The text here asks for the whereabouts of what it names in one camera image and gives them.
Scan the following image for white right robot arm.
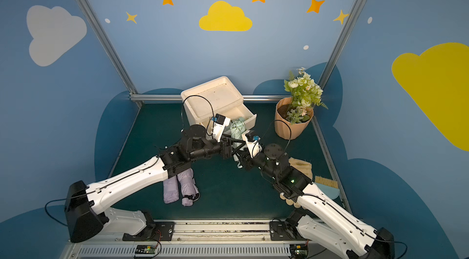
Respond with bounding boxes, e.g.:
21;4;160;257
237;144;396;259

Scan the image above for lilac umbrella with strap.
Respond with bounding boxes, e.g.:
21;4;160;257
163;176;180;204

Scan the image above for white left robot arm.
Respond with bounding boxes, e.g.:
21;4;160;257
64;125;233;243

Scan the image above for aluminium right corner post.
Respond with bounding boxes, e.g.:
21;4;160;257
319;0;367;89

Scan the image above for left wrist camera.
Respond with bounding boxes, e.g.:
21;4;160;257
212;114;231;142

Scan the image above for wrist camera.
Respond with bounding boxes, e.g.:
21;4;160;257
242;130;262;158
212;114;231;142

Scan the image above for aluminium corner post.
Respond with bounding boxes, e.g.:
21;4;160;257
75;0;138;99
319;0;367;89

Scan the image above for aluminium left corner post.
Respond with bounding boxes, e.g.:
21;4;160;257
75;0;138;99

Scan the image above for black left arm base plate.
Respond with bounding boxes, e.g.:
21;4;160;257
122;221;175;242

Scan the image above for white drawer cabinet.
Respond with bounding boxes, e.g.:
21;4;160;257
181;76;244;133

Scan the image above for lilac umbrella black strap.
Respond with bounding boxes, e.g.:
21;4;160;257
176;168;201;207

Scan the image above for terracotta flower pot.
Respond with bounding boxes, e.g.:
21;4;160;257
274;97;313;140

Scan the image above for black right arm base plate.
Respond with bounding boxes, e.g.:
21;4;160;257
269;220;304;241

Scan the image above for mint green umbrella with loop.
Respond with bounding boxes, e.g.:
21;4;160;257
232;142;250;169

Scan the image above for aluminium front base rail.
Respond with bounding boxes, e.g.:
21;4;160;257
61;219;342;259

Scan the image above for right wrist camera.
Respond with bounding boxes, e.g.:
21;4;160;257
242;130;262;158

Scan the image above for light blue hand brush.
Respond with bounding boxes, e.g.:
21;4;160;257
314;176;340;200

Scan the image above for white green artificial flowers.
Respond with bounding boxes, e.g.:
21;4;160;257
284;68;328;109

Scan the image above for beige work glove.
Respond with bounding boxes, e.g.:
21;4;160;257
280;158;313;208

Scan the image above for aluminium back frame rail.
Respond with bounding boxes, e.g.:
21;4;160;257
129;94;287;102

